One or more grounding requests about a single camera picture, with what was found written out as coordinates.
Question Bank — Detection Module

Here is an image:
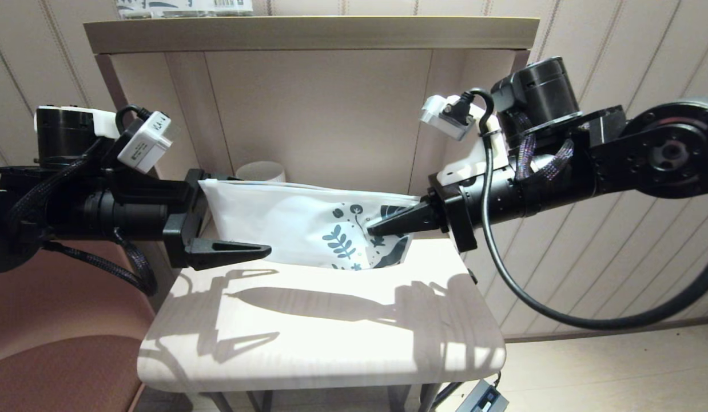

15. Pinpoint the white floral zipper pouch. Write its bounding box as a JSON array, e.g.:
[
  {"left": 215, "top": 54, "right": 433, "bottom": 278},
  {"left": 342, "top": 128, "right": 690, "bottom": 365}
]
[{"left": 198, "top": 178, "right": 422, "bottom": 271}]

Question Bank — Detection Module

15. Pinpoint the white ribbed ceramic mug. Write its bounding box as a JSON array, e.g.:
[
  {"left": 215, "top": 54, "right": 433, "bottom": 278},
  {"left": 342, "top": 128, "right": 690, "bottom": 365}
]
[{"left": 235, "top": 161, "right": 287, "bottom": 184}]

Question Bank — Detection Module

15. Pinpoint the light wood shelf desk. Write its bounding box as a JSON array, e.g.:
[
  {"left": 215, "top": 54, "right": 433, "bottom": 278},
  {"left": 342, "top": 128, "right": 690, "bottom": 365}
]
[{"left": 84, "top": 16, "right": 539, "bottom": 412}]

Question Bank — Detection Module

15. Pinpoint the brown upholstered chair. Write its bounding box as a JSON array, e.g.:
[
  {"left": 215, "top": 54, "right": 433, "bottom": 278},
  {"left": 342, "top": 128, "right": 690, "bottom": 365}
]
[{"left": 0, "top": 179, "right": 160, "bottom": 412}]

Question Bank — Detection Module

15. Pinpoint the white blue patterned package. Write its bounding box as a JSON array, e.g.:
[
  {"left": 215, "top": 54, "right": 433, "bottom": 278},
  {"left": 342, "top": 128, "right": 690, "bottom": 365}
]
[{"left": 117, "top": 0, "right": 253, "bottom": 17}]

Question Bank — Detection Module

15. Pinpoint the black power adapter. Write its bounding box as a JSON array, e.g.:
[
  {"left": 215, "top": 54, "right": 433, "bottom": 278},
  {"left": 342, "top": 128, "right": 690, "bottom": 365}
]
[{"left": 456, "top": 379, "right": 510, "bottom": 412}]

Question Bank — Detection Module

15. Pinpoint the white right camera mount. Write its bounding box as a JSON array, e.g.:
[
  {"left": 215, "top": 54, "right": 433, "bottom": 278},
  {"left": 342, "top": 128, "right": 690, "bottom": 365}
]
[{"left": 436, "top": 105, "right": 510, "bottom": 188}]

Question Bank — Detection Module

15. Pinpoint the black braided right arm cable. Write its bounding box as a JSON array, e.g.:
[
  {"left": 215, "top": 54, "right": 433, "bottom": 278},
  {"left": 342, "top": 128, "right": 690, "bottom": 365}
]
[{"left": 513, "top": 111, "right": 576, "bottom": 182}]

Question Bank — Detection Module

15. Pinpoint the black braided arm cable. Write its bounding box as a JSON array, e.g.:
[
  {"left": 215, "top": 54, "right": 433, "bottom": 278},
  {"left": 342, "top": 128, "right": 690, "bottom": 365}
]
[
  {"left": 42, "top": 228, "right": 158, "bottom": 298},
  {"left": 513, "top": 111, "right": 576, "bottom": 182},
  {"left": 8, "top": 142, "right": 104, "bottom": 231}
]

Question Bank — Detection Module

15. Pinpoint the black right camera cable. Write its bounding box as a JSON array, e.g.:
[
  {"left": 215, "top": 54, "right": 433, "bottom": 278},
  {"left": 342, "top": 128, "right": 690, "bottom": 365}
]
[{"left": 462, "top": 88, "right": 708, "bottom": 331}]

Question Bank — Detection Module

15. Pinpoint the black camera cable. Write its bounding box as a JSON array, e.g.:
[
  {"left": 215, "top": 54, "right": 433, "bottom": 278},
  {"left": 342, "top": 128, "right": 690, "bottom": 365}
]
[
  {"left": 462, "top": 88, "right": 708, "bottom": 331},
  {"left": 114, "top": 104, "right": 156, "bottom": 136}
]

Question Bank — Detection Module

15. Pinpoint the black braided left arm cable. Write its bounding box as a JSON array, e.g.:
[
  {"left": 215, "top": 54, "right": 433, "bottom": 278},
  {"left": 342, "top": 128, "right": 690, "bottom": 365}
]
[
  {"left": 8, "top": 142, "right": 104, "bottom": 231},
  {"left": 42, "top": 228, "right": 158, "bottom": 298}
]

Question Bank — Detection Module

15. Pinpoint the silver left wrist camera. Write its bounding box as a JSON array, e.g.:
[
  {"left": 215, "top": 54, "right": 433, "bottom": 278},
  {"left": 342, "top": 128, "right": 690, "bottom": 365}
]
[{"left": 117, "top": 111, "right": 175, "bottom": 174}]

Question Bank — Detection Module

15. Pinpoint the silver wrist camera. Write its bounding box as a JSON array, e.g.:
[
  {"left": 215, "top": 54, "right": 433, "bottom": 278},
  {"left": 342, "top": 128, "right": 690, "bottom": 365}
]
[
  {"left": 419, "top": 94, "right": 476, "bottom": 142},
  {"left": 117, "top": 111, "right": 175, "bottom": 174}
]

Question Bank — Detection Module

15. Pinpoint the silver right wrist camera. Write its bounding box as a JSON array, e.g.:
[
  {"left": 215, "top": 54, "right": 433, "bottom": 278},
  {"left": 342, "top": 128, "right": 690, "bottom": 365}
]
[{"left": 419, "top": 94, "right": 476, "bottom": 142}]

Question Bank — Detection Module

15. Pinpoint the black left camera cable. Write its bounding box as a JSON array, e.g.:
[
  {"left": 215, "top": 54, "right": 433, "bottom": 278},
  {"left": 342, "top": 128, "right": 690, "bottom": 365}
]
[{"left": 114, "top": 104, "right": 156, "bottom": 136}]

